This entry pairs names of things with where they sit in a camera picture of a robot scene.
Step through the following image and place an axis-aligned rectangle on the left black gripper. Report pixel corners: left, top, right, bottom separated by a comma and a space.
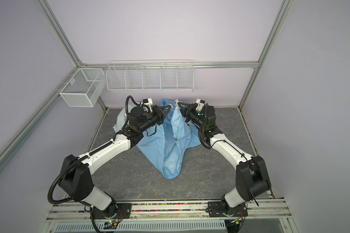
139, 105, 172, 133

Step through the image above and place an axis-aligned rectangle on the light blue jacket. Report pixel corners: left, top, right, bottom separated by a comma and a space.
123, 99, 200, 179

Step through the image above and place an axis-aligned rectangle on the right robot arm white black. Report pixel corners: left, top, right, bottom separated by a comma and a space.
177, 99, 271, 215

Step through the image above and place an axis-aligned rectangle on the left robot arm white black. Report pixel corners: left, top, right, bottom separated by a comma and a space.
47, 96, 173, 218

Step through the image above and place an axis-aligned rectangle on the small white mesh basket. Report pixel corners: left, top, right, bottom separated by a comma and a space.
60, 68, 107, 107

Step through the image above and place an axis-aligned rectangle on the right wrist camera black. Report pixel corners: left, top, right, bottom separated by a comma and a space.
196, 99, 206, 112

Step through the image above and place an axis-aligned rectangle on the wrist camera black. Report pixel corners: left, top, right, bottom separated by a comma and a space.
142, 98, 153, 113
196, 99, 206, 112

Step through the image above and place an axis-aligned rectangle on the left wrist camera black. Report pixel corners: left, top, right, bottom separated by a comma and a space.
142, 98, 153, 113

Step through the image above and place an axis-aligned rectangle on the long white wire basket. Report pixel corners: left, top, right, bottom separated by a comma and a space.
106, 60, 194, 91

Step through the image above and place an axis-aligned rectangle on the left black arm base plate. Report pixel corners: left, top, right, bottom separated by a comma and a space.
92, 203, 132, 220

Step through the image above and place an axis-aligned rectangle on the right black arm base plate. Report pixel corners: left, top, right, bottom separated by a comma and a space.
206, 201, 248, 217

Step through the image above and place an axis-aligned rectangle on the white slotted cable duct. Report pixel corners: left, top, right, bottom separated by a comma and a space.
54, 220, 227, 233

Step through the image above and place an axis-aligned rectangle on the aluminium front rail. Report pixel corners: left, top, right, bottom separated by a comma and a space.
46, 199, 292, 222

